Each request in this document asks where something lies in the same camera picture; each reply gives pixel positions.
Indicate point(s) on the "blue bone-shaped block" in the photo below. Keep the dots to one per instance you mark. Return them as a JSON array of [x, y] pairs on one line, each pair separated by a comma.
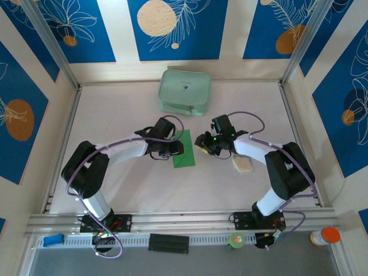
[[53, 240]]

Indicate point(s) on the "aluminium frame post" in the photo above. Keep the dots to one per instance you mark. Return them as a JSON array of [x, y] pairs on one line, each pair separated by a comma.
[[50, 43], [305, 43]]

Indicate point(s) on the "round beige sponge pack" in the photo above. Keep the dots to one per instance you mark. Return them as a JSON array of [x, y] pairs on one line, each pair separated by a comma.
[[243, 165]]

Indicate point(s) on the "aluminium table side rail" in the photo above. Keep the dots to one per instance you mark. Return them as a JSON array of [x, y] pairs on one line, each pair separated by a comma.
[[289, 106], [70, 120]]

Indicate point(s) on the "green square paper sheet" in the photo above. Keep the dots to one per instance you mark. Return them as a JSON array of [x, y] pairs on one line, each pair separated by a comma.
[[185, 158]]

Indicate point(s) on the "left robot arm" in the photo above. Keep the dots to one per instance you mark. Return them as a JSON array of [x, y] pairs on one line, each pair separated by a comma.
[[86, 172]]

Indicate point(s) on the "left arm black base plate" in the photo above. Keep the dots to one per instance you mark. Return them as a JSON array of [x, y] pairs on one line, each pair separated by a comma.
[[126, 222]]

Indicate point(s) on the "orange cap bottle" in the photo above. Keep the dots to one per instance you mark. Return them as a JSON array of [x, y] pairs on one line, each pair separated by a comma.
[[327, 235]]

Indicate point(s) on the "black ribbed rectangular block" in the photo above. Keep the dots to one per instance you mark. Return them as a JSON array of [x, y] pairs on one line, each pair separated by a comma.
[[168, 243]]

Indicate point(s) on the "mint green zip pouch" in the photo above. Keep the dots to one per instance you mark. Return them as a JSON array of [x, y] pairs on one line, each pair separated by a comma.
[[184, 89]]

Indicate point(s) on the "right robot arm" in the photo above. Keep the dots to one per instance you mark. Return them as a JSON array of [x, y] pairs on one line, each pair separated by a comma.
[[287, 172]]

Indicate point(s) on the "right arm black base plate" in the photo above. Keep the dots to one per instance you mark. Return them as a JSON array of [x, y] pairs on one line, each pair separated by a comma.
[[240, 221]]

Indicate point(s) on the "aluminium mounting rail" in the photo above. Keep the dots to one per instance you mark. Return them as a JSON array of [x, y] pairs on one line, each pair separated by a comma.
[[178, 222]]

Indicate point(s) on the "green tape roll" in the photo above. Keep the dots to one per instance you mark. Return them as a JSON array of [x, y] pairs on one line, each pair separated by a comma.
[[235, 240]]

